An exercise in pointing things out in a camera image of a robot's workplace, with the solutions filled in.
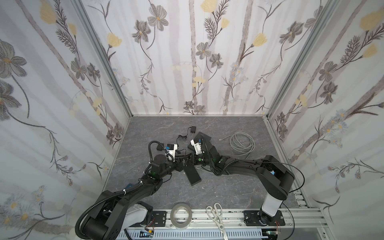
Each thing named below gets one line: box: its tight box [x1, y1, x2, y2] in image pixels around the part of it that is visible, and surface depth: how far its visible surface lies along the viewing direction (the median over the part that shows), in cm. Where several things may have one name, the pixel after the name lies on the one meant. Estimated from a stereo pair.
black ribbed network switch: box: [183, 165, 202, 187], surface depth 88 cm
